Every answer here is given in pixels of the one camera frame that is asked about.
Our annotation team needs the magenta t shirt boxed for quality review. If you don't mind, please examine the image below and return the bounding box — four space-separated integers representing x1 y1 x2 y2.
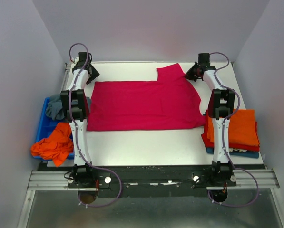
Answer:
87 63 206 132

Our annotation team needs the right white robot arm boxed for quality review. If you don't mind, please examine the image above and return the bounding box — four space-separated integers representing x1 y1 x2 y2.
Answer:
185 53 235 186

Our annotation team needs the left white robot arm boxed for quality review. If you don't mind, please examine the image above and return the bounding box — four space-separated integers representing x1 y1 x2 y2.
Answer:
60 52 99 188

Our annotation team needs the crumpled grey-blue t shirt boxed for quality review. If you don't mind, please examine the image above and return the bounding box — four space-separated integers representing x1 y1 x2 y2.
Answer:
45 90 91 122

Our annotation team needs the folded red t shirt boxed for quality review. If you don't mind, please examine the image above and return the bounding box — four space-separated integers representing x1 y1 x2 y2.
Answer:
200 116 260 152

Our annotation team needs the blue plastic bin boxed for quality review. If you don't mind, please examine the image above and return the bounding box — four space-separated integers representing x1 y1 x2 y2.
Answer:
32 97 76 162

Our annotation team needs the crumpled orange t shirt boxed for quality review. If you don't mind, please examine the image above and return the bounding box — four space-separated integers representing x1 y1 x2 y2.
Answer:
31 122 74 167

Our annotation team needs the folded blue t shirt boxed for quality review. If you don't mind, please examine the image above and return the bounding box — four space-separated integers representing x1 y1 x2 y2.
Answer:
205 147 260 159

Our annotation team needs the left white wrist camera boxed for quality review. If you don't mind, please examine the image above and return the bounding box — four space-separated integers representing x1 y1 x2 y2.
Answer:
70 56 79 65

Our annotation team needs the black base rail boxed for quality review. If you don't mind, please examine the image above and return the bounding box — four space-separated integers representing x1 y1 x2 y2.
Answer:
65 163 237 199

